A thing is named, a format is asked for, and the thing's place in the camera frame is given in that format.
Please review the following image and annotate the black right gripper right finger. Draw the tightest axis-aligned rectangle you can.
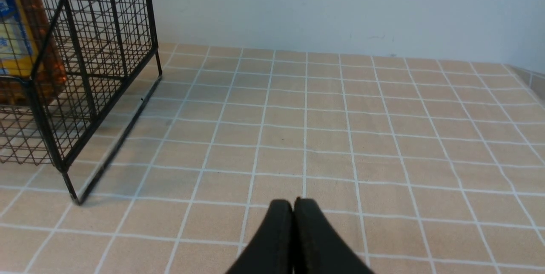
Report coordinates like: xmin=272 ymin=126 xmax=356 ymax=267
xmin=294 ymin=197 xmax=373 ymax=274

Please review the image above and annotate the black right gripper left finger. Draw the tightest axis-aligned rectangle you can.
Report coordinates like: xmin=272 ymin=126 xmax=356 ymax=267
xmin=227 ymin=199 xmax=293 ymax=274

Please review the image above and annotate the cooking wine bottle yellow label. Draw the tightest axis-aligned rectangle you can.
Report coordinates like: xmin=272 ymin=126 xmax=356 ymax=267
xmin=0 ymin=0 xmax=68 ymax=106

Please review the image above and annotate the black wire mesh rack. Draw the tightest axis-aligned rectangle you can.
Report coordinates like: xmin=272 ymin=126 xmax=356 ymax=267
xmin=1 ymin=0 xmax=162 ymax=205

